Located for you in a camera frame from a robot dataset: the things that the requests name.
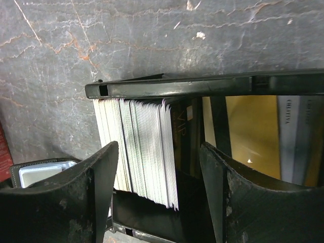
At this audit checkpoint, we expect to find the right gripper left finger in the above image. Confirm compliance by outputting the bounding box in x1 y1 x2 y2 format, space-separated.
1 141 118 242

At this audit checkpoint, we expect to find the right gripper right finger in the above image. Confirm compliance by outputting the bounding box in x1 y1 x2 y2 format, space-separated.
199 142 323 242

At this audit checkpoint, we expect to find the black plastic card bin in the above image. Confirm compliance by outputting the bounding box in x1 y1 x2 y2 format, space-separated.
85 69 323 242

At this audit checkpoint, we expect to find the black leather card holder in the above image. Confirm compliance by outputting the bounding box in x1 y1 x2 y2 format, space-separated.
9 158 80 188

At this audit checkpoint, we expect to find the black VIP card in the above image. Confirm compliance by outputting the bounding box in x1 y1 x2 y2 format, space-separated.
166 98 205 179

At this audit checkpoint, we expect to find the gold card in bin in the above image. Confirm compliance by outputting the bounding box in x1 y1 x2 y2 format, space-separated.
202 96 280 179

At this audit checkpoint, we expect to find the stack of white cards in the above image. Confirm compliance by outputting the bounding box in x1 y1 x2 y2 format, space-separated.
93 98 179 211

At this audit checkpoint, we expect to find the silver VIP card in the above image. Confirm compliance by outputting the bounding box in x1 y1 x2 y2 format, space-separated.
277 96 318 185

